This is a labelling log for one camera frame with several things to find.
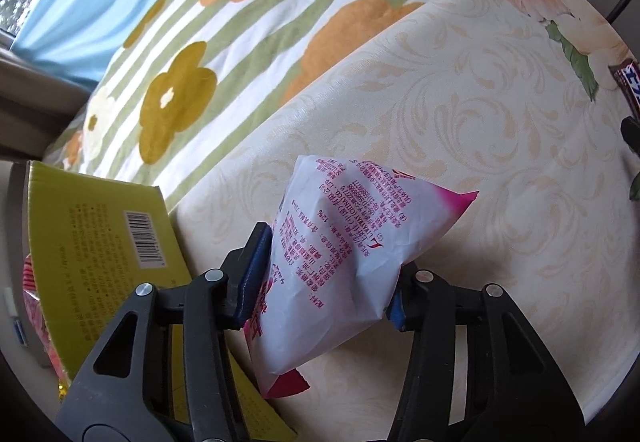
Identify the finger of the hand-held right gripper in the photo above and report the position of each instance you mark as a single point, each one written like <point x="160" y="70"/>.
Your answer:
<point x="632" y="135"/>

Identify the striped floral blanket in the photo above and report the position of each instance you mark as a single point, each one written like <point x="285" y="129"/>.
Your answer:
<point x="250" y="37"/>

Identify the yellow-green cardboard box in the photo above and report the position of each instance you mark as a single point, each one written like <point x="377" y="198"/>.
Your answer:
<point x="100" y="222"/>

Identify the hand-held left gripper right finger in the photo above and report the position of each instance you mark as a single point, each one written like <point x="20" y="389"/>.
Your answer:
<point x="396" y="314"/>

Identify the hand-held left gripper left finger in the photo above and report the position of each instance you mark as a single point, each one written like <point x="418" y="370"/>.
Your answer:
<point x="250" y="282"/>

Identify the brown curtain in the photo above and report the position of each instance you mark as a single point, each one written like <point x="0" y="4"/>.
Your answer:
<point x="30" y="122"/>

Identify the pink striped snack packet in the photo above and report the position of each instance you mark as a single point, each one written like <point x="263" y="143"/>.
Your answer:
<point x="37" y="317"/>

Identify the brown chocolate bar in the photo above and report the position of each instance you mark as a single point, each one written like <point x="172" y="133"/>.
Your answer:
<point x="627" y="80"/>

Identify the white pink snack packet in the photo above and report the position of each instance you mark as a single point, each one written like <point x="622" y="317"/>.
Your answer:
<point x="340" y="232"/>

